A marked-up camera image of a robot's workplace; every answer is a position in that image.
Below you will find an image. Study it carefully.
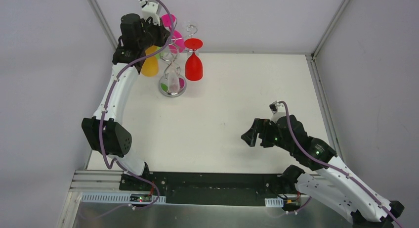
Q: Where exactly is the orange wine glass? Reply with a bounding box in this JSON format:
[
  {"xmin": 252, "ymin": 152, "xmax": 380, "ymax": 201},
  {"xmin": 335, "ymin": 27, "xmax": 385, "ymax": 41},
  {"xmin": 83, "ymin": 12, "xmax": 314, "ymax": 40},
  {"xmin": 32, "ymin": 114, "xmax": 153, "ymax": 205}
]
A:
[{"xmin": 141, "ymin": 46, "xmax": 159, "ymax": 77}]

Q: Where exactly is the clear wine glass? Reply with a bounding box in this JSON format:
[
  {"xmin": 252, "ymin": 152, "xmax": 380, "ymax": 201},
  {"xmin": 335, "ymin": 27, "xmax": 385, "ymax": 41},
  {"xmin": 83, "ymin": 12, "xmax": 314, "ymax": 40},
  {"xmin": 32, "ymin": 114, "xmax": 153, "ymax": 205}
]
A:
[
  {"xmin": 168, "ymin": 64, "xmax": 180, "ymax": 94},
  {"xmin": 182, "ymin": 21, "xmax": 198, "ymax": 41}
]

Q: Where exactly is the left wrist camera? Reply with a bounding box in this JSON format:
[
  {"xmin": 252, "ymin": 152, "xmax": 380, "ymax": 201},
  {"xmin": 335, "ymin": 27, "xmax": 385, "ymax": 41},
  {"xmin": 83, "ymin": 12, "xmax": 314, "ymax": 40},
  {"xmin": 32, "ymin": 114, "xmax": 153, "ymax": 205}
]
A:
[{"xmin": 139, "ymin": 0, "xmax": 161, "ymax": 26}]

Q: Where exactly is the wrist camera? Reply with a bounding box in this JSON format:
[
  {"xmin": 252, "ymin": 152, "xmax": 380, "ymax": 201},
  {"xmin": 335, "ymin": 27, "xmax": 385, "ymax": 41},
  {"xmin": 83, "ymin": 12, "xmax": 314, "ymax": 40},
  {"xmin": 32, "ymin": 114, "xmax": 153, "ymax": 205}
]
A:
[
  {"xmin": 139, "ymin": 0, "xmax": 161, "ymax": 26},
  {"xmin": 269, "ymin": 101, "xmax": 286, "ymax": 123}
]

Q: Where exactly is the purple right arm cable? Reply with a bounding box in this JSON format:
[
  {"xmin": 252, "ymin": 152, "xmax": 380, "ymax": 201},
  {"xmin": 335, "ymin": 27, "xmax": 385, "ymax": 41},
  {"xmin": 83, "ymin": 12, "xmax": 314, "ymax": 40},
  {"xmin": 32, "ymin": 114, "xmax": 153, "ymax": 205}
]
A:
[{"xmin": 278, "ymin": 101, "xmax": 407, "ymax": 228}]

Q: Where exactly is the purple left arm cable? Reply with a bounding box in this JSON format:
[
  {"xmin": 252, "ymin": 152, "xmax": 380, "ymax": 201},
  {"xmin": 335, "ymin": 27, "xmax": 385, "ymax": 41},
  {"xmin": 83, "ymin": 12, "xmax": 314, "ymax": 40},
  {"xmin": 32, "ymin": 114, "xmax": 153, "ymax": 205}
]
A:
[{"xmin": 78, "ymin": 0, "xmax": 177, "ymax": 221}]

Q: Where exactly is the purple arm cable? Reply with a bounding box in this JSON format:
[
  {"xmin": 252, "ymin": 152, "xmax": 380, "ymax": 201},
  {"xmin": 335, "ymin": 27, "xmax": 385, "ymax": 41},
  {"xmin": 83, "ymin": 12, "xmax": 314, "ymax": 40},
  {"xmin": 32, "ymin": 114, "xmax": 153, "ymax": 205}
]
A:
[
  {"xmin": 78, "ymin": 0, "xmax": 177, "ymax": 221},
  {"xmin": 278, "ymin": 101, "xmax": 407, "ymax": 228}
]

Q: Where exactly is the chrome wine glass rack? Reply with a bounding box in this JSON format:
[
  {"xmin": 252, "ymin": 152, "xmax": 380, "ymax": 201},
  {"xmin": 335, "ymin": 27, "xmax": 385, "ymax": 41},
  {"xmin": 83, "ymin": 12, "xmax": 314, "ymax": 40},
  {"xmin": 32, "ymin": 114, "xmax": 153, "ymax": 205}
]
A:
[{"xmin": 159, "ymin": 21, "xmax": 198, "ymax": 97}]

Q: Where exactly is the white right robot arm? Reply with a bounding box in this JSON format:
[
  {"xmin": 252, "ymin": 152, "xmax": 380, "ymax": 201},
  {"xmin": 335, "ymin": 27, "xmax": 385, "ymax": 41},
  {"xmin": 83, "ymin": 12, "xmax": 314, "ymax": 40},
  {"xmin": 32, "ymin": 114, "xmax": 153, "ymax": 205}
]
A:
[{"xmin": 241, "ymin": 115, "xmax": 404, "ymax": 228}]

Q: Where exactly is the pink wine glass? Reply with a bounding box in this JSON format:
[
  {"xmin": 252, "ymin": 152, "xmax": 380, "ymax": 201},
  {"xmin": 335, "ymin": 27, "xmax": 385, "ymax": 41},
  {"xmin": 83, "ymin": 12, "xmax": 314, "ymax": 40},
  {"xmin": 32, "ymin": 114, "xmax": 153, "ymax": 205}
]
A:
[{"xmin": 161, "ymin": 14, "xmax": 185, "ymax": 54}]

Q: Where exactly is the red wine glass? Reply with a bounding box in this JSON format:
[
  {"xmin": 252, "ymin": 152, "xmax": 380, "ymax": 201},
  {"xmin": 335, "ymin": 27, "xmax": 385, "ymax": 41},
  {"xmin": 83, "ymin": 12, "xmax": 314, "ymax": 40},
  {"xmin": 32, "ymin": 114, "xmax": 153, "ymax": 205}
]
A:
[{"xmin": 184, "ymin": 38, "xmax": 203, "ymax": 81}]

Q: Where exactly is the clear wine glass lower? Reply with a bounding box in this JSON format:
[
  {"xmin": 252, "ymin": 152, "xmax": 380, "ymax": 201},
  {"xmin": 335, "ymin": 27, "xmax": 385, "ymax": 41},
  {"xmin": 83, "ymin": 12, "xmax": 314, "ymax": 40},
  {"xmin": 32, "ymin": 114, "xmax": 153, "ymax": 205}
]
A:
[{"xmin": 168, "ymin": 64, "xmax": 180, "ymax": 94}]

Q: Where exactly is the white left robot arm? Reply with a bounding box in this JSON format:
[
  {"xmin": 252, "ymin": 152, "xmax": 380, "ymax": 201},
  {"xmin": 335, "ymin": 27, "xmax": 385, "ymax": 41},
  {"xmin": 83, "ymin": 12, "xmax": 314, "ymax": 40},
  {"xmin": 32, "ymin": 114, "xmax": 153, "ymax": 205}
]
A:
[{"xmin": 82, "ymin": 13, "xmax": 170, "ymax": 191}]

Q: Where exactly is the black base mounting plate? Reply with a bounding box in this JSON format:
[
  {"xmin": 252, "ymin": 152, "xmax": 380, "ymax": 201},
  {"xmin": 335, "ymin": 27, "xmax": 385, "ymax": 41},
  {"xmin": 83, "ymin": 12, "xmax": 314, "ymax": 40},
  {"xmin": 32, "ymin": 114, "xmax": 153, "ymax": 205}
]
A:
[{"xmin": 119, "ymin": 171, "xmax": 297, "ymax": 207}]

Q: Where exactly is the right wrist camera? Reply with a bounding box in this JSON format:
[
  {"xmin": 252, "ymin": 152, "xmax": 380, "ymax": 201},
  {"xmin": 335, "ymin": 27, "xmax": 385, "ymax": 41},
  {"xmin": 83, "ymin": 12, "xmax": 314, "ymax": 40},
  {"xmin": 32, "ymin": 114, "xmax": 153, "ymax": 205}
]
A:
[{"xmin": 269, "ymin": 101, "xmax": 286, "ymax": 123}]

